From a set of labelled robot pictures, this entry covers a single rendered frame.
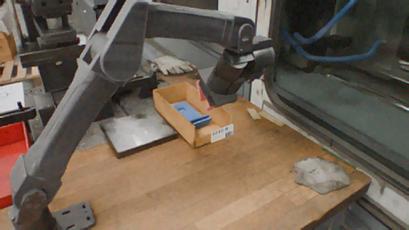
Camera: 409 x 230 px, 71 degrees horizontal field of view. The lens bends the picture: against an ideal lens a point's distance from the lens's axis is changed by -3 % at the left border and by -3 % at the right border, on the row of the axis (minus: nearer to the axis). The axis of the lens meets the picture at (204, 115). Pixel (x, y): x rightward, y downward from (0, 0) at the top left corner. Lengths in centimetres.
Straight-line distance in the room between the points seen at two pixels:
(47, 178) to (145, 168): 27
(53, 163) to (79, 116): 9
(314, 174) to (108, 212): 46
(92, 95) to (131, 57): 9
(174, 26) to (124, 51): 10
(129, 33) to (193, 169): 38
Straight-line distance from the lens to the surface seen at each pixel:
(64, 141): 52
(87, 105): 50
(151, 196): 67
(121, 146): 79
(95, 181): 73
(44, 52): 85
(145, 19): 47
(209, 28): 56
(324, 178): 72
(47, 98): 96
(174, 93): 98
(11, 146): 94
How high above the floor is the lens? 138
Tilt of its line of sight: 31 degrees down
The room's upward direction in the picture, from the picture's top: straight up
